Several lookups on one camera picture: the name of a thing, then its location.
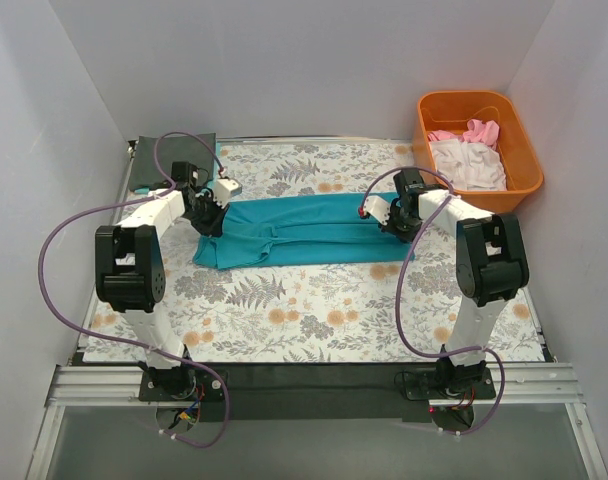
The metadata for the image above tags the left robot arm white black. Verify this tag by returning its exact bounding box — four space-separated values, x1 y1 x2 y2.
95 162 241 400

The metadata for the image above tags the orange plastic basket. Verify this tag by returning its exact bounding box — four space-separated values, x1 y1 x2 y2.
412 90 544 213

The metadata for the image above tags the floral patterned table mat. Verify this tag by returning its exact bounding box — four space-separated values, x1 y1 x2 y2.
81 142 550 364

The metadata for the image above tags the pink garment in basket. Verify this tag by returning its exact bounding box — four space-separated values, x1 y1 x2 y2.
428 119 500 150

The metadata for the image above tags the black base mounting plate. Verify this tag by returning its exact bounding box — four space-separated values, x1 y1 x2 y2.
138 363 500 427

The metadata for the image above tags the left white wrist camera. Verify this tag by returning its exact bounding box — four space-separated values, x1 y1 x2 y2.
212 177 242 208

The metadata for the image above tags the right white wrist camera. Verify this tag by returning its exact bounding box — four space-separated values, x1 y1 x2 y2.
358 195 391 226

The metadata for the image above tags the white garment in basket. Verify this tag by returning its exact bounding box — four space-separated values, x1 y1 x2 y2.
429 140 507 191

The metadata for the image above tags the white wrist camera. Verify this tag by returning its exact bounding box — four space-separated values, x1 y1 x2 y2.
358 195 391 226
212 177 242 208

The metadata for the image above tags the aluminium frame rail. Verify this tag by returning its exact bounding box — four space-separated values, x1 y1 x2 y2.
46 363 584 412

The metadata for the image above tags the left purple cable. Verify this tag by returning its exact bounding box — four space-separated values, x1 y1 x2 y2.
37 130 233 449

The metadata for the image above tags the folded dark grey t shirt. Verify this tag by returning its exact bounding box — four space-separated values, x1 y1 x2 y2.
128 132 218 192

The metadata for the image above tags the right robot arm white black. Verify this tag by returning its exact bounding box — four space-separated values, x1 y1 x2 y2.
360 167 529 403

